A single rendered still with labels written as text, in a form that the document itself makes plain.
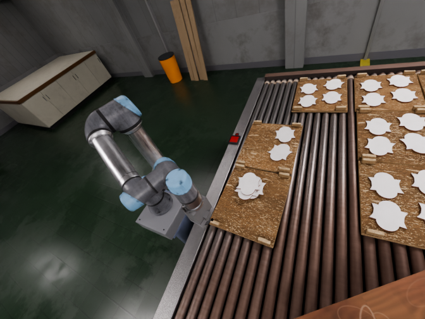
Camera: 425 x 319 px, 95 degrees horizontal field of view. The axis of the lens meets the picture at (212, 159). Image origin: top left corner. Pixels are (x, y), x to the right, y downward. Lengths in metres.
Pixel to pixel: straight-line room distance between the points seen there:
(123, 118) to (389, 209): 1.23
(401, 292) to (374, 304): 0.10
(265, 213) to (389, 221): 0.51
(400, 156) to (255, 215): 0.81
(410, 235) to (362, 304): 0.39
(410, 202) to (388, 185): 0.10
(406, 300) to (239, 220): 0.63
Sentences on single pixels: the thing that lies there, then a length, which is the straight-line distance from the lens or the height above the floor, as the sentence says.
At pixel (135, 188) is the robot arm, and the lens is 0.71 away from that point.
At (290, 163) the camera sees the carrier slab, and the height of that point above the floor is 0.94.
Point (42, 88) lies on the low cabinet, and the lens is 6.08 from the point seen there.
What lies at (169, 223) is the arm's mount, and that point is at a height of 0.96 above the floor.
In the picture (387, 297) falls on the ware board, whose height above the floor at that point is 1.04.
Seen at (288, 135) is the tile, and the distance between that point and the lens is 1.40.
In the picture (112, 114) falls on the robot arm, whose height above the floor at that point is 1.57.
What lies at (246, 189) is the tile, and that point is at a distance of 1.11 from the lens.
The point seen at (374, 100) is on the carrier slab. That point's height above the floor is 0.95.
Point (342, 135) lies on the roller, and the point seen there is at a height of 0.92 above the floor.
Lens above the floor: 1.92
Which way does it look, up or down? 46 degrees down
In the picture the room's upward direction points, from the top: 24 degrees counter-clockwise
